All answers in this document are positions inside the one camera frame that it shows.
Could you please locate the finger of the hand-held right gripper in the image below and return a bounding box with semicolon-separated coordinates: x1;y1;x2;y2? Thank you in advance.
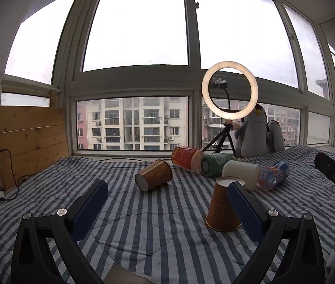
314;153;335;187

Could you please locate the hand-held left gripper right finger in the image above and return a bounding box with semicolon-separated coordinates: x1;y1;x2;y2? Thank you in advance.
227;181;325;284

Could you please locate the blue white striped blanket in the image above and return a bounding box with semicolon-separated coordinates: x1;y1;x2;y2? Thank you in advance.
0;144;335;284

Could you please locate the green cup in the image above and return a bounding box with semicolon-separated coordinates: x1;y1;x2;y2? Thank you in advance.
200;153;235;178

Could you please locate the blue printed cup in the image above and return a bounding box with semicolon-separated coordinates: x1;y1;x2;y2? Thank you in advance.
257;160;291;191

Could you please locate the black cable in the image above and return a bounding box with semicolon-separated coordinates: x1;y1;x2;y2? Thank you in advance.
0;149;38;202

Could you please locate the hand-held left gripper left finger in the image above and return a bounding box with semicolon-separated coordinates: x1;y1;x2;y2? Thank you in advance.
10;179;109;284

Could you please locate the wooden board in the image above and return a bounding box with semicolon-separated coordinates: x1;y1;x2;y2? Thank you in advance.
0;90;70;190

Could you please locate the large grey penguin plush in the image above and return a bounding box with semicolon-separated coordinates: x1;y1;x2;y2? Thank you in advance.
233;105;269;158

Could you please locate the white cup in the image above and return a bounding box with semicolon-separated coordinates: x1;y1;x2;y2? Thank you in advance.
221;160;260;191

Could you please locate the ring light on tripod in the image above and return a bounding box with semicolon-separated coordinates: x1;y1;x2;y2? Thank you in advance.
201;61;259;157

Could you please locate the brown paper cup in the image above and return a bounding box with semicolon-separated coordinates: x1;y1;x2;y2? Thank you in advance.
134;159;173;192
205;176;246;232

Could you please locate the small grey penguin plush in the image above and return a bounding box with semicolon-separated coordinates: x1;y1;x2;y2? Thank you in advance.
266;120;286;154

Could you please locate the red orange printed cup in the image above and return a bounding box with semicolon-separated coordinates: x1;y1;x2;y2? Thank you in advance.
171;146;205;172

